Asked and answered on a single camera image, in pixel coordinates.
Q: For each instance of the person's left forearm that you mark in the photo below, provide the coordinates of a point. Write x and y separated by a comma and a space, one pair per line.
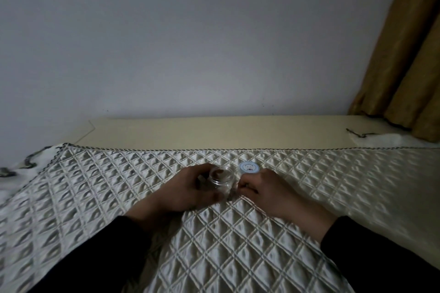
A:
92, 258

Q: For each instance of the person's right forearm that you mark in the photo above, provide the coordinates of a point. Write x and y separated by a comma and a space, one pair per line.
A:
371, 262

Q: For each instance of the person's left hand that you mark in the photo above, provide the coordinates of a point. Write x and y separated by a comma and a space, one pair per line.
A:
182, 193

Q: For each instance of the white quilted cloth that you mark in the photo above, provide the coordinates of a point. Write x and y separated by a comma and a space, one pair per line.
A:
103, 183

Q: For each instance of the white fabric with dark pattern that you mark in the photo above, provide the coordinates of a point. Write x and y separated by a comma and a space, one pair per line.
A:
17, 183

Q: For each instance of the mustard yellow curtain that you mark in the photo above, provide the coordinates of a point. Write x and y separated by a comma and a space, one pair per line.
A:
409, 62

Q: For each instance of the transparent small jar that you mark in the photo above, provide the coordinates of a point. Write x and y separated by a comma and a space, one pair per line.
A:
221, 186

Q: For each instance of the plain white fabric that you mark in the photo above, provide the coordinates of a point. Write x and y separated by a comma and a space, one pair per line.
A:
395, 141

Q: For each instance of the person's right hand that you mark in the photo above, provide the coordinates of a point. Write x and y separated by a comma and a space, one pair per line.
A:
271, 193

